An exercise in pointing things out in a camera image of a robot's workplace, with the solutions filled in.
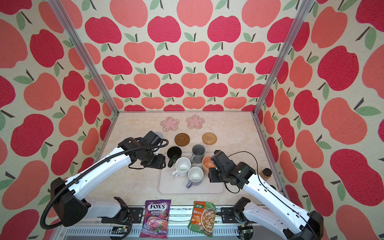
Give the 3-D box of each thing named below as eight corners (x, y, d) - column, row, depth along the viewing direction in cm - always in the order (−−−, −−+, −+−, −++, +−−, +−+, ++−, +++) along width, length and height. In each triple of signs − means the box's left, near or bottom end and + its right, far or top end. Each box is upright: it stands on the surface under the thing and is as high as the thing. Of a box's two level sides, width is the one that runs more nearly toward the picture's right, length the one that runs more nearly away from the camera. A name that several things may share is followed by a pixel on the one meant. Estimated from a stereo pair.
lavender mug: (186, 189, 83) (186, 184, 77) (187, 172, 90) (186, 166, 84) (203, 189, 83) (204, 184, 77) (202, 172, 90) (203, 166, 84)
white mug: (173, 178, 87) (172, 173, 81) (177, 162, 93) (176, 156, 87) (188, 180, 86) (188, 175, 80) (191, 164, 92) (191, 158, 86)
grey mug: (190, 167, 93) (190, 159, 84) (190, 153, 100) (190, 144, 91) (204, 167, 93) (205, 159, 84) (203, 153, 100) (204, 144, 91)
